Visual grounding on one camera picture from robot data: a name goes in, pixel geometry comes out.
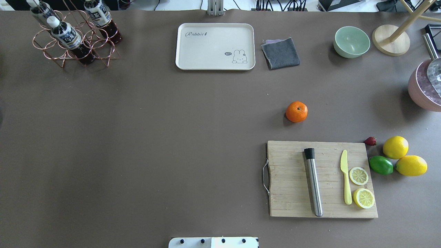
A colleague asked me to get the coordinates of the copper wire bottle rack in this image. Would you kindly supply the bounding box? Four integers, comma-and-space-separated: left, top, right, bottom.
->
27, 0, 122, 68

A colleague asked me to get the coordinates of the right rear tea bottle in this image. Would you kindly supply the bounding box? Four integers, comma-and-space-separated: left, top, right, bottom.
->
84, 0, 122, 44

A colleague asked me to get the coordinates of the steel muddler black tip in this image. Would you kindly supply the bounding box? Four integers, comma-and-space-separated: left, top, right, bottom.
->
304, 148, 323, 218

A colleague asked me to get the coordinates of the lemon slice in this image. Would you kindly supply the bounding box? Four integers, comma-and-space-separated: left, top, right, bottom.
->
349, 167, 369, 186
353, 188, 375, 209

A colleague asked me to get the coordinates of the bamboo cutting board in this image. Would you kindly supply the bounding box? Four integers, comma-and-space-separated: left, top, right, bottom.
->
266, 140, 378, 219

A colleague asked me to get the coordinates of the front tea bottle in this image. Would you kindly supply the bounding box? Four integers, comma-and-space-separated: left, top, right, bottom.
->
47, 16, 95, 65

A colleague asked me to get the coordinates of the red strawberry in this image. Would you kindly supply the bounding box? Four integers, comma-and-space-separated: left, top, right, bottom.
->
364, 136, 377, 146

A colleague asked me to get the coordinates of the left rear tea bottle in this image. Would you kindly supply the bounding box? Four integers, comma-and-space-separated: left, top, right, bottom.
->
26, 0, 60, 27

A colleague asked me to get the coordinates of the whole lemon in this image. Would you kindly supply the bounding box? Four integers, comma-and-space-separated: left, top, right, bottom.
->
395, 155, 428, 176
382, 136, 409, 159

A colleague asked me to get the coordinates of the upper whole lemon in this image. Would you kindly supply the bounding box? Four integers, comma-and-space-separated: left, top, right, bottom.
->
382, 136, 409, 159

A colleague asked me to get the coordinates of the wooden stand with round base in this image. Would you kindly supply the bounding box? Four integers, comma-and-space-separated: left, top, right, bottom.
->
372, 0, 441, 56

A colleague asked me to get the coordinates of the grey folded cloth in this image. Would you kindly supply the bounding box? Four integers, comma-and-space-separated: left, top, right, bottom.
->
261, 37, 301, 70

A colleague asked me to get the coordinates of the orange mandarin fruit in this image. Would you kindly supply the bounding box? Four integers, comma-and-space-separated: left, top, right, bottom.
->
285, 101, 308, 123

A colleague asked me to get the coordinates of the mint green bowl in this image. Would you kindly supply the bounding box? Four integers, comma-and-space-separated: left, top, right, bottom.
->
333, 26, 370, 59

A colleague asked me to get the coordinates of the upper lemon slice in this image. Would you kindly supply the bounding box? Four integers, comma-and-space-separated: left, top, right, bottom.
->
349, 167, 369, 186

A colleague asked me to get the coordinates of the yellow plastic knife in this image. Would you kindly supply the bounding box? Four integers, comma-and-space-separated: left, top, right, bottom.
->
340, 149, 352, 205

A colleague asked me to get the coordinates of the lower lemon slice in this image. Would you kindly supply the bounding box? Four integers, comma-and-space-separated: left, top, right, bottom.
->
353, 188, 375, 209

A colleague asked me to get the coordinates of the pink metal pot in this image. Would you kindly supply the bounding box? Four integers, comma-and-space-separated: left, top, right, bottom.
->
408, 33, 441, 112

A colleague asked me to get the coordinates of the right whole lemon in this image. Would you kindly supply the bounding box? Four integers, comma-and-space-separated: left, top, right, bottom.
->
395, 155, 428, 176

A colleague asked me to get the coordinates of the green lime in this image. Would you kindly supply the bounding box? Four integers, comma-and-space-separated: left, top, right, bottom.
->
368, 155, 394, 175

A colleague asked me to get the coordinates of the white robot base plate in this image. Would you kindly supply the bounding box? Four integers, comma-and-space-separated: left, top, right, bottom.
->
168, 236, 259, 248

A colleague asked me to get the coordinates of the cream rabbit tray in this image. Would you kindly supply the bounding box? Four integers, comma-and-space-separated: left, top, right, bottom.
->
175, 23, 256, 70

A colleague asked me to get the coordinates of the tea bottle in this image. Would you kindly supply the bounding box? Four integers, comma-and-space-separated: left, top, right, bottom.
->
26, 0, 60, 27
47, 16, 95, 65
84, 0, 122, 44

